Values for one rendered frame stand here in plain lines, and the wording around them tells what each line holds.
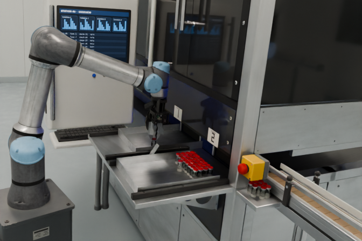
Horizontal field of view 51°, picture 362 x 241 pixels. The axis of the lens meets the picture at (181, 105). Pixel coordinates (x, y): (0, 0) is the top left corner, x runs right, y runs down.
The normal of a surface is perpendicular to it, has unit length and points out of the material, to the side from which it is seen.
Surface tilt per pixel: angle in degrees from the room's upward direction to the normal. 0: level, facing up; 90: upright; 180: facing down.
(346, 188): 90
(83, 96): 90
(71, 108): 90
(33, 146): 7
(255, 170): 90
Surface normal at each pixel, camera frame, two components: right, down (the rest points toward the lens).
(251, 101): 0.44, 0.28
